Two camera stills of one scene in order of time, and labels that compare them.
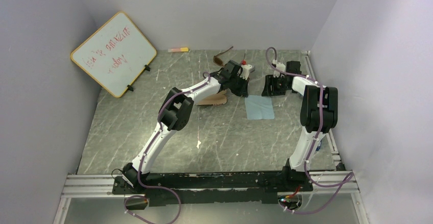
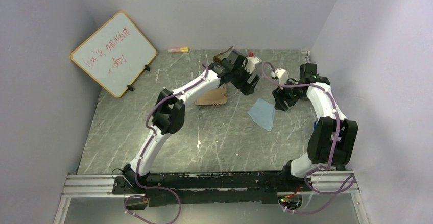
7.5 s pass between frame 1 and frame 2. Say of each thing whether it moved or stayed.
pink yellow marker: stayed
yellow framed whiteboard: stayed
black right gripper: moved
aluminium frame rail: stayed
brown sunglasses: stayed
